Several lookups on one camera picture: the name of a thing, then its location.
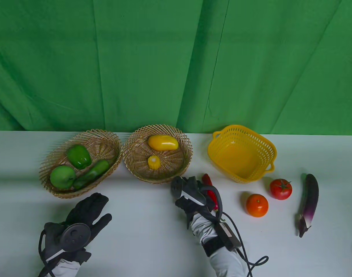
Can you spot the green backdrop cloth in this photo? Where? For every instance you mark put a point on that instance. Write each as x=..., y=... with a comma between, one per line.
x=164, y=57

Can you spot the red tomato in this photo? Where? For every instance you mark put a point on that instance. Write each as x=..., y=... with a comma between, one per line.
x=280, y=190

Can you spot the purple eggplant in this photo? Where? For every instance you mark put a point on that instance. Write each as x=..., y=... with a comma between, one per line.
x=310, y=199

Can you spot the yellow mango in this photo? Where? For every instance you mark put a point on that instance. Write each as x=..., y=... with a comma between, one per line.
x=163, y=142

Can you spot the green bell pepper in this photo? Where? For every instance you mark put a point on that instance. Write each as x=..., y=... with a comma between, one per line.
x=79, y=156

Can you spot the black right forearm sensor box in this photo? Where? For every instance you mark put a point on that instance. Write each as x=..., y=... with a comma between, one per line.
x=226, y=235

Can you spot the round wicker basket container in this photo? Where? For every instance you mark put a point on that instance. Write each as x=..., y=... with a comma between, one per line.
x=170, y=164

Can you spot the orange tangerine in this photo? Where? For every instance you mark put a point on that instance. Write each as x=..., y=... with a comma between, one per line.
x=257, y=205

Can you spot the long green pepper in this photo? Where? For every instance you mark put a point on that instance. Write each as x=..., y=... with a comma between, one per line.
x=92, y=173

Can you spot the red chili pepper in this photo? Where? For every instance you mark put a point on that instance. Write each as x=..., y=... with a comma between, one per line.
x=206, y=178

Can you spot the green apple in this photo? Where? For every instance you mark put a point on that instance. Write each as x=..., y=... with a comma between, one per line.
x=62, y=178

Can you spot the person's right hand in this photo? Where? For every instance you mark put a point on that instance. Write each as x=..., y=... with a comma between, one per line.
x=193, y=199

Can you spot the yellow corn piece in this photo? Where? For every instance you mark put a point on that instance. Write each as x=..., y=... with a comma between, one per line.
x=154, y=162

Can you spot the person's left hand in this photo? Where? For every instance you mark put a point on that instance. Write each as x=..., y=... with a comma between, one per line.
x=83, y=213

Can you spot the oval wicker basket container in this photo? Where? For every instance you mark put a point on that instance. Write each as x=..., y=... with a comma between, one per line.
x=104, y=144

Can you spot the person's right forearm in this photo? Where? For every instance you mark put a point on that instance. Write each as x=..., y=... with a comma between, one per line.
x=225, y=264

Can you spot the yellow plastic basket container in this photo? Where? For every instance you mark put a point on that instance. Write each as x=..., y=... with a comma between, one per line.
x=239, y=157

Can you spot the person's left forearm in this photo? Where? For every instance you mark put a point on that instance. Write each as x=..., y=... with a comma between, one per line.
x=65, y=269

